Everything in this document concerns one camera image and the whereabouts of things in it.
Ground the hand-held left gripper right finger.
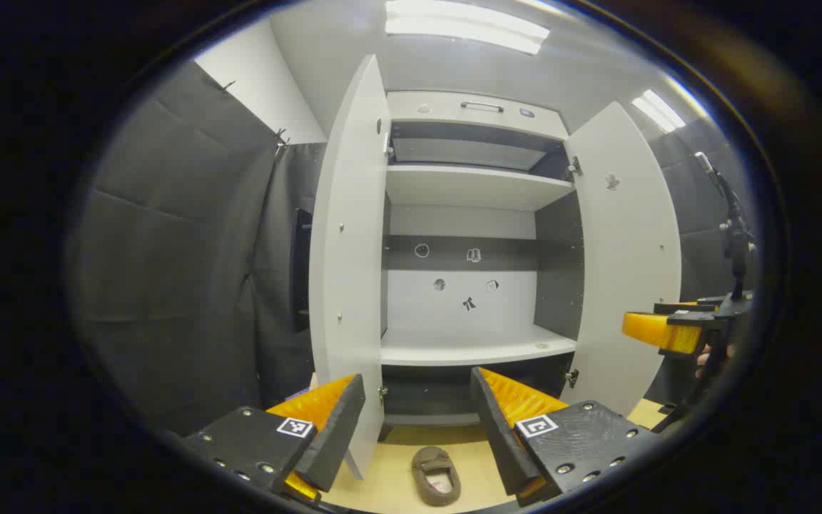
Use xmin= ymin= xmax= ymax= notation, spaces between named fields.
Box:
xmin=470 ymin=366 xmax=661 ymax=508

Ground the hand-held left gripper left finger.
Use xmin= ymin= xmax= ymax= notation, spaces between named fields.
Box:
xmin=181 ymin=373 xmax=367 ymax=504

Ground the brown fuzzy shoe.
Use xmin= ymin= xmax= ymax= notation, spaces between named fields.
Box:
xmin=411 ymin=446 xmax=462 ymax=508

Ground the white shoe cabinet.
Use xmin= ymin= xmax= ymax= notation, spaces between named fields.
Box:
xmin=380 ymin=89 xmax=587 ymax=440

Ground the black backdrop cloth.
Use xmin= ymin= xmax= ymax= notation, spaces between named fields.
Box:
xmin=643 ymin=118 xmax=758 ymax=408
xmin=68 ymin=61 xmax=328 ymax=436

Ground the ceiling light panel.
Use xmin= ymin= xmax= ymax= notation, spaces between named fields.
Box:
xmin=631 ymin=89 xmax=686 ymax=133
xmin=385 ymin=0 xmax=551 ymax=56

